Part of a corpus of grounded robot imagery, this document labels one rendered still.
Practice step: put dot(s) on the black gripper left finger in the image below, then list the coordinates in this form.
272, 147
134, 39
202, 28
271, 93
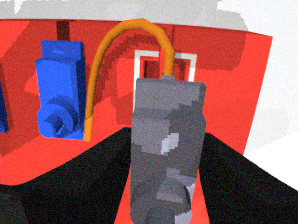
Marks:
85, 190

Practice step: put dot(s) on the red flat box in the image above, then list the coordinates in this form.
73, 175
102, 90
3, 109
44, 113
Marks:
44, 75

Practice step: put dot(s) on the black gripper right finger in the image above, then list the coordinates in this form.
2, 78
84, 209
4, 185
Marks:
237, 191

